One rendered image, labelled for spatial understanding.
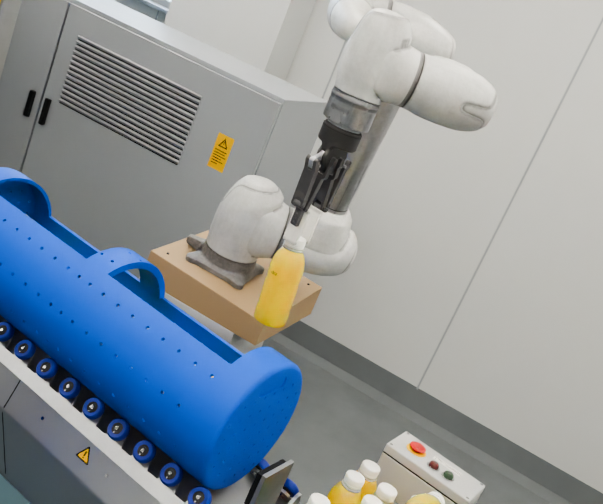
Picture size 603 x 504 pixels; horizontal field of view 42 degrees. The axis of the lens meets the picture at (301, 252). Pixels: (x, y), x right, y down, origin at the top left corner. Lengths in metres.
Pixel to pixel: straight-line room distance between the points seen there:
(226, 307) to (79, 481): 0.63
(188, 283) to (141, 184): 1.35
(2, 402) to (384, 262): 2.86
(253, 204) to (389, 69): 0.81
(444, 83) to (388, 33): 0.13
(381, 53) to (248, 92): 1.82
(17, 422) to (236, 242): 0.73
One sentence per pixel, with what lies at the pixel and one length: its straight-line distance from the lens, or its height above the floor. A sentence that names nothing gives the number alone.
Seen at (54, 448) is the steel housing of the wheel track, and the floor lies 0.85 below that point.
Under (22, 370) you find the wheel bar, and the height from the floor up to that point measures 0.93.
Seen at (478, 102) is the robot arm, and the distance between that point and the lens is 1.44.
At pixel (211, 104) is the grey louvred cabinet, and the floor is 1.31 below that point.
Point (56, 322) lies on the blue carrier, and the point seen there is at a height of 1.10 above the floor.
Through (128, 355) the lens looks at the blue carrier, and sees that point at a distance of 1.55.
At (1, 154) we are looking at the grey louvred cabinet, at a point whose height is 0.67.
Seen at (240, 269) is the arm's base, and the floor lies 1.12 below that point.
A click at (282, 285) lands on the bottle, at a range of 1.50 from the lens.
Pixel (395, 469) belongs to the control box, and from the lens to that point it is 1.71.
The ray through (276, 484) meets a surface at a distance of 1.59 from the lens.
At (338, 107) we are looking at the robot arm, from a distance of 1.41.
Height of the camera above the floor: 1.88
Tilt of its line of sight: 18 degrees down
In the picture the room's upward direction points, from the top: 23 degrees clockwise
